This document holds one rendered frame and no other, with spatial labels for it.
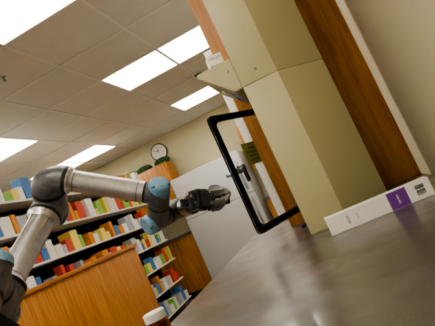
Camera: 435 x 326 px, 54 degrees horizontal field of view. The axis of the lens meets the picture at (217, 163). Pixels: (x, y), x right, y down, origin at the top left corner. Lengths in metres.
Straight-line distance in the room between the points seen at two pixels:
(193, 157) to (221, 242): 1.58
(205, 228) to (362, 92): 5.04
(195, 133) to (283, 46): 5.86
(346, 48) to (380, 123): 0.30
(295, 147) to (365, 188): 0.25
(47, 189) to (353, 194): 0.99
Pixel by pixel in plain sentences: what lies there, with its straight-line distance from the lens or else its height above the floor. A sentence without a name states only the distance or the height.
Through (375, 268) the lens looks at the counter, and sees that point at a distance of 0.69.
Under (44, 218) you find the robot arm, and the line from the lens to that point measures 1.57.
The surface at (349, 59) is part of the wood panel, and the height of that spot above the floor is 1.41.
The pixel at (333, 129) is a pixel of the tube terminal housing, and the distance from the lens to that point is 1.31.
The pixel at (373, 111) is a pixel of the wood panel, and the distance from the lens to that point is 1.62.
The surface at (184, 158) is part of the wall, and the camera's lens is 7.17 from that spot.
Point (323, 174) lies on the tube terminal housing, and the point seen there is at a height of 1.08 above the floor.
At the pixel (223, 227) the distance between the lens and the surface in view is 6.36.
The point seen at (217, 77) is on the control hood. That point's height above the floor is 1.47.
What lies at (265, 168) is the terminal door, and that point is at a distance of 1.44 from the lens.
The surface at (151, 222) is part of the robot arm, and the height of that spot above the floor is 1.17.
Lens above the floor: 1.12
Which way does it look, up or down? 6 degrees up
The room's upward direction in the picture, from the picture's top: 24 degrees counter-clockwise
